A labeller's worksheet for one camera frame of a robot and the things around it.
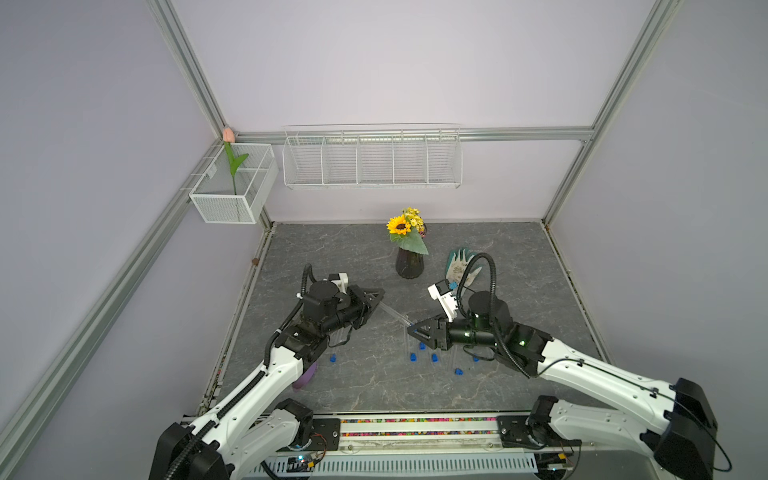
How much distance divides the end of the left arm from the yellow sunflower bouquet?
196mm

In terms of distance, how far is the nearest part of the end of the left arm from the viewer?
59 cm

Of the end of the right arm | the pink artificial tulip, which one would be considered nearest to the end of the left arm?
the end of the right arm

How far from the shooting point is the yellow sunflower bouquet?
86cm
